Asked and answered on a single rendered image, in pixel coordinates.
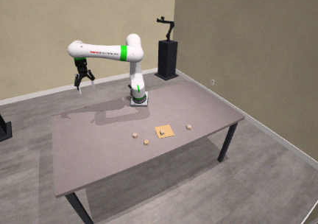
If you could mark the tan flat mat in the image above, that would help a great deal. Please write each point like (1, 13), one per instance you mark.
(167, 129)

